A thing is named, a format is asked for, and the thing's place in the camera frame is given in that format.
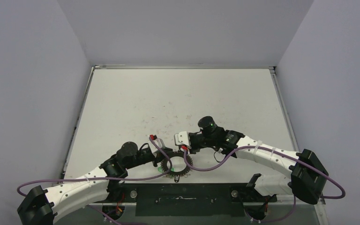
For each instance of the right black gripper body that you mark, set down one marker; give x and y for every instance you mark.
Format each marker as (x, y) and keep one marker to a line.
(191, 141)

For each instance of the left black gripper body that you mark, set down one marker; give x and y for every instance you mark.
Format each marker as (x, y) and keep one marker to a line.
(144, 158)

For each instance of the metal disc with keyrings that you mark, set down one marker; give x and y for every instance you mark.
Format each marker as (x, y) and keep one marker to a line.
(178, 165)

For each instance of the key with green tag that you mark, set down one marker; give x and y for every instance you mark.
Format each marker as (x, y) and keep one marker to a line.
(162, 170)

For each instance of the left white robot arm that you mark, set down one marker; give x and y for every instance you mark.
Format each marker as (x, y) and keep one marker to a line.
(45, 206)

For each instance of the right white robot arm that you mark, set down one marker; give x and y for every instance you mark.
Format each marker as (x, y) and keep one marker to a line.
(301, 173)

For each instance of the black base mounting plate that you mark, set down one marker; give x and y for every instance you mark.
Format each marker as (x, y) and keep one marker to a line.
(203, 199)

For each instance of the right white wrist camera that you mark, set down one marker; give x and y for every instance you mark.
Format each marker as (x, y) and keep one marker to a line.
(182, 139)

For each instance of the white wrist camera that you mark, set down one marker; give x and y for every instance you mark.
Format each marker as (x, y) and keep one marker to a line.
(155, 143)
(182, 139)

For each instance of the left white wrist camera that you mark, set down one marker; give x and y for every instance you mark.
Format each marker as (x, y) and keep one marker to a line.
(155, 143)

